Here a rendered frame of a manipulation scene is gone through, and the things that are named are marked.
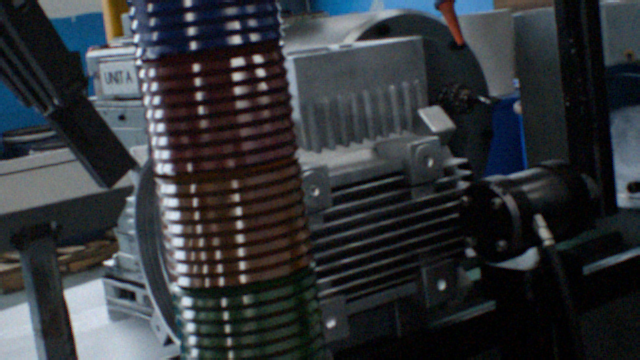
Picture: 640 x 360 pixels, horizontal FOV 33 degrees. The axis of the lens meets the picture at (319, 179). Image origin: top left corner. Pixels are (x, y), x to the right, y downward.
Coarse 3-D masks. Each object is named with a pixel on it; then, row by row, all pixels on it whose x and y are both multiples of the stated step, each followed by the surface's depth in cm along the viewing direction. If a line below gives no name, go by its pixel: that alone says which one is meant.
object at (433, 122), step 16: (416, 112) 82; (432, 112) 82; (416, 128) 82; (432, 128) 80; (448, 128) 81; (144, 160) 81; (464, 272) 84; (464, 288) 83; (448, 304) 83; (160, 320) 83; (160, 336) 83
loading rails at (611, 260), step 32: (608, 256) 109; (480, 288) 99; (608, 288) 94; (448, 320) 84; (480, 320) 85; (608, 320) 94; (352, 352) 82; (384, 352) 79; (416, 352) 81; (448, 352) 83; (480, 352) 85; (608, 352) 94
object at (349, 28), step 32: (288, 32) 124; (320, 32) 118; (352, 32) 112; (384, 32) 113; (416, 32) 117; (448, 32) 120; (448, 64) 119; (448, 96) 117; (480, 96) 123; (480, 128) 123; (480, 160) 123
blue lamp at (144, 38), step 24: (144, 0) 41; (168, 0) 40; (192, 0) 40; (216, 0) 40; (240, 0) 41; (264, 0) 41; (144, 24) 41; (168, 24) 40; (192, 24) 40; (216, 24) 40; (240, 24) 41; (264, 24) 41; (144, 48) 42; (168, 48) 41; (192, 48) 40; (216, 48) 40
